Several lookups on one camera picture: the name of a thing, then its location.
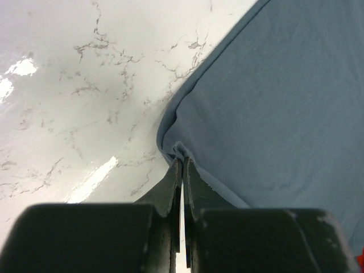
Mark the grey-blue t-shirt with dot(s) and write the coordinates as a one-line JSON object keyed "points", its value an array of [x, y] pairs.
{"points": [[273, 118]]}

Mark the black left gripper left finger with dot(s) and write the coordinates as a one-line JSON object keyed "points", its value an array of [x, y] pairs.
{"points": [[142, 236]]}

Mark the folded red t-shirt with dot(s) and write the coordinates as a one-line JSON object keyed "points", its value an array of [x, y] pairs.
{"points": [[360, 260]]}

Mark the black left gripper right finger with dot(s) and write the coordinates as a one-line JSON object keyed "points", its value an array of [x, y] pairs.
{"points": [[222, 238]]}

